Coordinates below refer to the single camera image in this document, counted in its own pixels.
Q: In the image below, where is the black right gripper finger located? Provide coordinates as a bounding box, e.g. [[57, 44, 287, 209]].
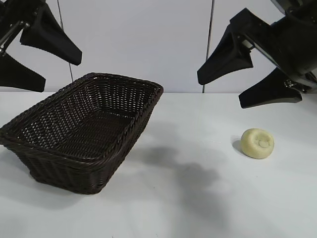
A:
[[197, 31, 254, 86], [238, 67, 303, 109]]

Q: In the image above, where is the pale yellow egg yolk pastry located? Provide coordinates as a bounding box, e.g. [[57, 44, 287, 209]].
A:
[[240, 127, 275, 158]]

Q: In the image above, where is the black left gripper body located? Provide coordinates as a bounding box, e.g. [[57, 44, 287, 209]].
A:
[[0, 0, 47, 57]]

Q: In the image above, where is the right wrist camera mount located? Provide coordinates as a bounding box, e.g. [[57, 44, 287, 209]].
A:
[[268, 0, 317, 12]]

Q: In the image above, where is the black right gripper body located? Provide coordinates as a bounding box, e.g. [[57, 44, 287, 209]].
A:
[[229, 4, 317, 95]]

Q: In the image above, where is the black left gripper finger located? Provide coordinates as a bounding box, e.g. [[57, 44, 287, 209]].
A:
[[0, 53, 47, 94], [19, 2, 83, 67]]

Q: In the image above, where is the dark brown woven basket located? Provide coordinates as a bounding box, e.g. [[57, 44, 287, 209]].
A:
[[0, 72, 164, 196]]

